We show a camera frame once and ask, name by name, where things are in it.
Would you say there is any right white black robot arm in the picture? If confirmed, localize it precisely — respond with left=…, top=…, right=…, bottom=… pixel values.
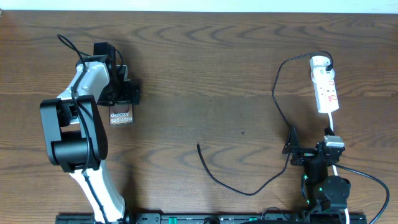
left=282, top=125, right=351, bottom=212

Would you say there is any white power strip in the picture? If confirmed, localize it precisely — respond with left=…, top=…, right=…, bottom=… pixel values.
left=310, top=55, right=339, bottom=114

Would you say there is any black mounting rail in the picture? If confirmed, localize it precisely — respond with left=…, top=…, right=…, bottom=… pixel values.
left=55, top=213, right=368, bottom=224

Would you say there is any black charger cable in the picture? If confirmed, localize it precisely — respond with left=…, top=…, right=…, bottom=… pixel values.
left=196, top=50, right=335, bottom=197

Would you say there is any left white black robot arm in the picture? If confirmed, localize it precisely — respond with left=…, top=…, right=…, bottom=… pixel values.
left=40, top=42, right=139, bottom=223

